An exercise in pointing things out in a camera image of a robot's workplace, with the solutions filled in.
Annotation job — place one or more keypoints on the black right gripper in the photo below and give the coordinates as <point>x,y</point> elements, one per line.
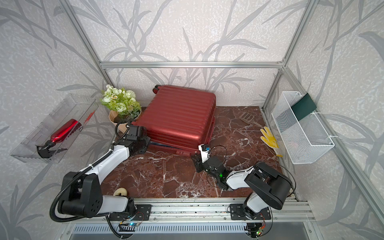
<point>198,165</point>

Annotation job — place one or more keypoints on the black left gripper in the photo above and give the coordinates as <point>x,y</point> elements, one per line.
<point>147,139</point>

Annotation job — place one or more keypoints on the red hard-shell suitcase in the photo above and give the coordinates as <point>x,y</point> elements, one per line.
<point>179,119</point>

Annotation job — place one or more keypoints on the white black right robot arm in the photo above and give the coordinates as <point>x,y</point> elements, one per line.
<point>270,187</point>

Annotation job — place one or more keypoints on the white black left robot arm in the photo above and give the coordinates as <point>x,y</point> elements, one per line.
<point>81,194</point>

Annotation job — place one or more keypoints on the beige flower pot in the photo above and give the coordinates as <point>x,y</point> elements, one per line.
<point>115,119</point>

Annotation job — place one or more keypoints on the white flowers green plant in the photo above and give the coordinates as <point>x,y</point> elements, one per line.
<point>122,101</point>

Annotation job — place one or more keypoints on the cream tape roll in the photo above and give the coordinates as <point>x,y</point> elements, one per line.
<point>121,192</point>

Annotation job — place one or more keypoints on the brown slotted litter scoop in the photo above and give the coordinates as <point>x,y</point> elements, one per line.
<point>249,119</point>

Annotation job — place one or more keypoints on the yellow rubber glove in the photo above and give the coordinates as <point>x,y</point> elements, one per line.
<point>269,139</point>

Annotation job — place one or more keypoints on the red black spray bottle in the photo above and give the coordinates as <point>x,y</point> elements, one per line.
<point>59,136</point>

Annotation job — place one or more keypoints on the dark green card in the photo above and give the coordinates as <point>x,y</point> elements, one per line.
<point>303,107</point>

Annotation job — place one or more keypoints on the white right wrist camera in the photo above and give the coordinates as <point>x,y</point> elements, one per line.
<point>205,152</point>

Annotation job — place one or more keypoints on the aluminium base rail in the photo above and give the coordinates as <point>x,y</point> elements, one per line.
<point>215,210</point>

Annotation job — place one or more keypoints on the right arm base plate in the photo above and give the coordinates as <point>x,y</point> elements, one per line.
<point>241,212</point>

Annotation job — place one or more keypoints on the clear plastic wall bin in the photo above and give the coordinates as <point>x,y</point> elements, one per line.
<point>72,106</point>

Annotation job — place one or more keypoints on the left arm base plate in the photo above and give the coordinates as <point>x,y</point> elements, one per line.
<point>143,214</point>

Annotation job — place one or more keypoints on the aluminium cage frame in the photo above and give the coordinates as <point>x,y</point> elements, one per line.
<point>361,181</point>

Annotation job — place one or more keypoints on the white wire mesh basket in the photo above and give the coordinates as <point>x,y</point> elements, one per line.
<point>305,141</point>

